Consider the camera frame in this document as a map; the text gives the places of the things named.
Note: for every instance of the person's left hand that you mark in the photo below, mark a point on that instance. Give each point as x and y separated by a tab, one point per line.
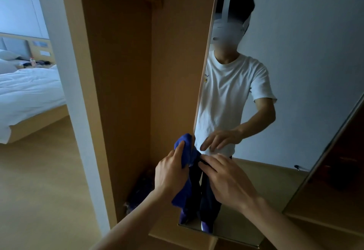
170	176

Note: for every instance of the person's right hand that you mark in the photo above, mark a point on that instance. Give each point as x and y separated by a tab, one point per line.
230	184

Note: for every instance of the blue microfibre cloth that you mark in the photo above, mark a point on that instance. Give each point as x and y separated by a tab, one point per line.
182	193

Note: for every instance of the wooden wardrobe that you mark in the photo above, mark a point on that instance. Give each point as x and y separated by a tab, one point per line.
122	87

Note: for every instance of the tall framed mirror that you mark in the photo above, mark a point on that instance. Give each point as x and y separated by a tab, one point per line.
312	45

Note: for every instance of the person's left forearm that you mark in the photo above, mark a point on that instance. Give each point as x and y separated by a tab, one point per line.
130	224

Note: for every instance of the blue packet in plastic wrap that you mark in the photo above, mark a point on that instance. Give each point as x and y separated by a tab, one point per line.
140	191

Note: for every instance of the small pink object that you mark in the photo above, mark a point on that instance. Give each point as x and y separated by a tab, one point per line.
33	61

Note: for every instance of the white pillow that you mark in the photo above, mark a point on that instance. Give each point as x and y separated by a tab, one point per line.
7	56

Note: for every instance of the white bed with wooden frame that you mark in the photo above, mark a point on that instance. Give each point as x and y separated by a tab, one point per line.
28	96

